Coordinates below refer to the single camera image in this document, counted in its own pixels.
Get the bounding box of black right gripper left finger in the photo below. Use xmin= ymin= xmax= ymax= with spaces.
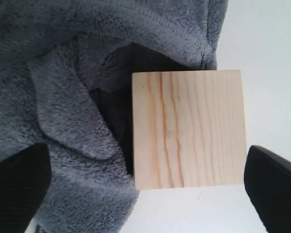
xmin=0 ymin=143 xmax=51 ymax=233

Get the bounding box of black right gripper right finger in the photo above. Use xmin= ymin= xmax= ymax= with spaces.
xmin=244 ymin=146 xmax=291 ymax=233

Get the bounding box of light wooden cube block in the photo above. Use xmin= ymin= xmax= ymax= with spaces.
xmin=132 ymin=70 xmax=247 ymax=190

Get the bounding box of grey-blue fleece towel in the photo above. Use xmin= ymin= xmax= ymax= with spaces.
xmin=0 ymin=0 xmax=228 ymax=233

